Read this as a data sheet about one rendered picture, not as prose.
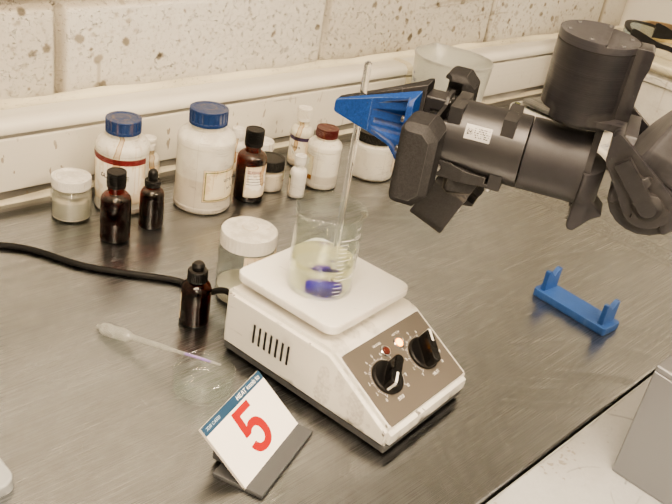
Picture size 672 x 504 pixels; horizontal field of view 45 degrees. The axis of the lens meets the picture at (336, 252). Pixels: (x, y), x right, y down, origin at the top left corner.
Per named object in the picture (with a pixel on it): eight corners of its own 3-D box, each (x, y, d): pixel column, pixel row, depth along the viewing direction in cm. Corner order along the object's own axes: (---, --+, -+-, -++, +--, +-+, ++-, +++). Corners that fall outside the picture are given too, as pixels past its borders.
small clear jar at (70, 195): (45, 209, 97) (44, 169, 95) (83, 204, 100) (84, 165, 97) (58, 227, 94) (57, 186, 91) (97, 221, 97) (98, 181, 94)
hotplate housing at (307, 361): (463, 396, 78) (483, 327, 75) (382, 460, 69) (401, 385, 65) (292, 294, 89) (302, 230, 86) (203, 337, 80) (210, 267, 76)
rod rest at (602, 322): (618, 329, 94) (628, 302, 92) (602, 337, 92) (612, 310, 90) (547, 287, 100) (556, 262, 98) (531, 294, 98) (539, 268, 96)
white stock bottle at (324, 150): (340, 183, 117) (350, 127, 113) (328, 194, 113) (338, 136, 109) (309, 173, 119) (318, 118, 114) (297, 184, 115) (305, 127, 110)
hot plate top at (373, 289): (411, 293, 78) (413, 285, 78) (331, 339, 69) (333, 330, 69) (317, 242, 84) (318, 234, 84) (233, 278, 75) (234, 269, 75)
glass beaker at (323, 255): (318, 263, 79) (332, 184, 75) (366, 294, 76) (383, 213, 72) (263, 283, 74) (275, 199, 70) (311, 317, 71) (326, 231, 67)
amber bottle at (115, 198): (125, 246, 93) (128, 179, 89) (95, 242, 92) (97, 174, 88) (133, 232, 96) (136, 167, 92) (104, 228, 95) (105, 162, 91)
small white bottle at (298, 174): (307, 196, 112) (313, 156, 109) (296, 201, 110) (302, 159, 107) (294, 190, 113) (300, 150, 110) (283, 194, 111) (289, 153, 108)
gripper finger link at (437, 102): (434, 119, 59) (423, 169, 61) (458, 89, 67) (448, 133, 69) (408, 112, 60) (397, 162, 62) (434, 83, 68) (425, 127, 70)
